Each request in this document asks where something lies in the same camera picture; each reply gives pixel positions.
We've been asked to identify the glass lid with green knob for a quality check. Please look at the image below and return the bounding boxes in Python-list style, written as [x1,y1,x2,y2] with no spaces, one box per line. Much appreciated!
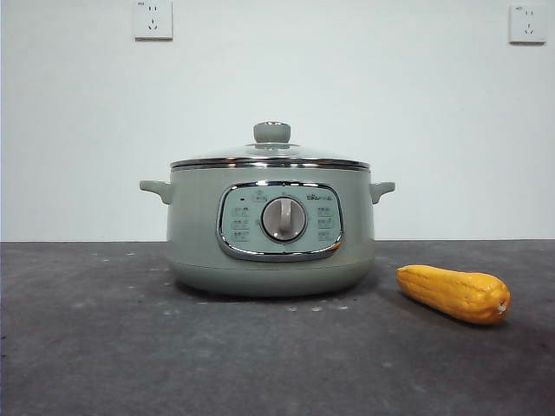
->
[169,121,371,171]

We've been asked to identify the sage green electric pot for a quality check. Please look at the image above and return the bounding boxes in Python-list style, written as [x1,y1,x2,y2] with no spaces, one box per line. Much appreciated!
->
[139,166,396,298]

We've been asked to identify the yellow corn cob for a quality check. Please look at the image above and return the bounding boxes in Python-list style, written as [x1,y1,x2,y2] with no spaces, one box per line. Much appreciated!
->
[395,264,512,326]

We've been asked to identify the white wall socket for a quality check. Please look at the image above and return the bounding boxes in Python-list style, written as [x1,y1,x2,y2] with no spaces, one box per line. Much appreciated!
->
[133,0,174,42]
[508,4,547,45]

